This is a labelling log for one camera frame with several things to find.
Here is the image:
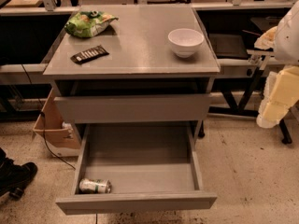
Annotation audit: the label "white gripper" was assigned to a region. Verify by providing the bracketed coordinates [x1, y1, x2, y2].
[254, 26, 299, 129]

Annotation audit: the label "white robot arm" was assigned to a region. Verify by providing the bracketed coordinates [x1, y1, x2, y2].
[254, 1, 299, 128]

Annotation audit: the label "grey top drawer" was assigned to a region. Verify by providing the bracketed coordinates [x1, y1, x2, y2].
[54, 94, 211, 123]

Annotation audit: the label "open grey middle drawer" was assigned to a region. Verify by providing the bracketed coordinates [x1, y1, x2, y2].
[56, 122, 217, 215]

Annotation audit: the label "white ceramic bowl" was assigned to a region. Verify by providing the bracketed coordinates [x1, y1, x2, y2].
[168, 28, 205, 58]

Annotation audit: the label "dark brown snack bar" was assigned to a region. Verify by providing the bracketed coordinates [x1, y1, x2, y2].
[70, 45, 108, 64]

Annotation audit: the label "green chip bag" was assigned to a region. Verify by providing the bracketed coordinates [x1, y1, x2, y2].
[64, 10, 118, 38]

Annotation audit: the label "cardboard box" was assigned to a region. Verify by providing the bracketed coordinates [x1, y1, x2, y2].
[33, 91, 80, 157]

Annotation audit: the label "black shoe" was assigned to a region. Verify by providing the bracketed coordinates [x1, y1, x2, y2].
[0, 148, 37, 200]

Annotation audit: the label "black cable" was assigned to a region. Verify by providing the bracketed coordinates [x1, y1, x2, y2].
[20, 63, 77, 171]

